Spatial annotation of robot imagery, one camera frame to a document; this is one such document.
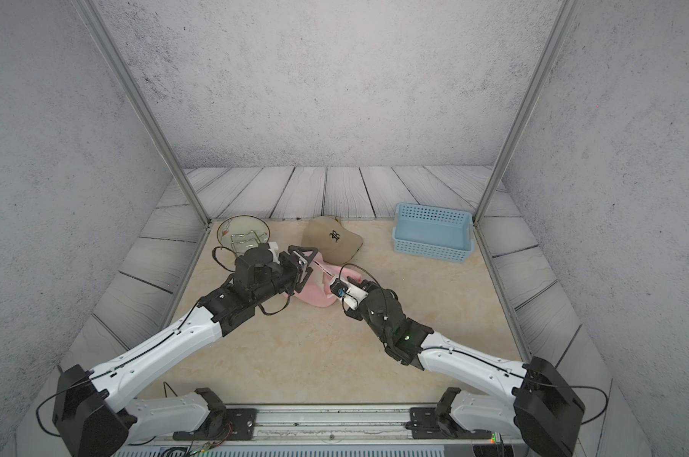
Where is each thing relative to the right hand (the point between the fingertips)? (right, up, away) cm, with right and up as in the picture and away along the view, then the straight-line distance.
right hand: (353, 277), depth 76 cm
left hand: (-8, +5, -4) cm, 10 cm away
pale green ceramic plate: (-39, +12, +23) cm, 47 cm away
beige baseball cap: (-10, +12, +32) cm, 35 cm away
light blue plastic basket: (+33, +13, +41) cm, 54 cm away
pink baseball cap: (-2, +1, +1) cm, 2 cm away
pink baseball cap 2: (-11, -5, +11) cm, 16 cm away
